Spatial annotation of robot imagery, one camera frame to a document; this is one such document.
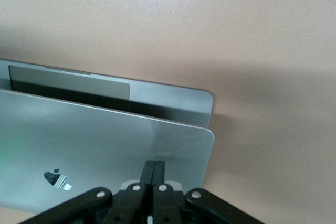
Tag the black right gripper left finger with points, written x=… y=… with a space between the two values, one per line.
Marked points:
x=126 y=203

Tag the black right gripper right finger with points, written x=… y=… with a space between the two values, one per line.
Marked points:
x=168 y=203

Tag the grey laptop with black keyboard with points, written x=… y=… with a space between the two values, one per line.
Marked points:
x=92 y=140

